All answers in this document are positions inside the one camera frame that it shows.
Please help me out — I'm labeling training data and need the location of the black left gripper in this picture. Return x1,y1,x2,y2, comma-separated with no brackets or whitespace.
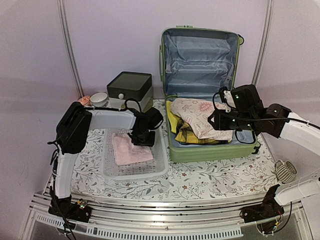
131,128,156,147

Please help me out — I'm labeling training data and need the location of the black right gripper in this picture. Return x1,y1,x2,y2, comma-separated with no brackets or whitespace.
208,109,257,131

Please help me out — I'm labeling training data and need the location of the pink towel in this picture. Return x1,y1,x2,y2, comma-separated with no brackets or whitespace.
111,133,154,166

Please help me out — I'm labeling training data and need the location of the white pink printed cloth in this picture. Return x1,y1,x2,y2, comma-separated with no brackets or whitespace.
170,97,233,142

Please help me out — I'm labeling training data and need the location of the white plastic mesh basket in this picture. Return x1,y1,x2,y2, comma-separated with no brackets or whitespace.
101,128,169,181

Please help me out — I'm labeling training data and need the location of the yellow plaid garment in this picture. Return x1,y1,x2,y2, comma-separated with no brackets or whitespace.
166,100,228,145

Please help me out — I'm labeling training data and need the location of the drawer cabinet with dark top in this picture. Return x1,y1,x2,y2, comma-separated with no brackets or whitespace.
106,71,154,112

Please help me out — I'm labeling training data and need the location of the green hard-shell suitcase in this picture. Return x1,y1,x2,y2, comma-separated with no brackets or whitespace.
159,26,261,163

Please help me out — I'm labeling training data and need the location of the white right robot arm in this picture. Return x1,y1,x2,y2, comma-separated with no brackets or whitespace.
207,84,320,223

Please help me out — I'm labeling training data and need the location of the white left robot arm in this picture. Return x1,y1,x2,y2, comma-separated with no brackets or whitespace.
48,101,168,223

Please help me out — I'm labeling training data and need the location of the small white bowl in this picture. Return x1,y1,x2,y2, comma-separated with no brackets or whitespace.
90,92,108,107

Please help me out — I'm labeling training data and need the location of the floral white tablecloth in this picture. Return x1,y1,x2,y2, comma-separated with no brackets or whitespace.
47,98,281,202

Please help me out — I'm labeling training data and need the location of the red patterned small bowl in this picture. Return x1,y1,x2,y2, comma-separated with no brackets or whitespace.
77,95,91,107

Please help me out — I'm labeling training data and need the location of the aluminium front rail frame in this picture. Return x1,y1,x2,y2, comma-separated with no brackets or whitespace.
20,190,311,240

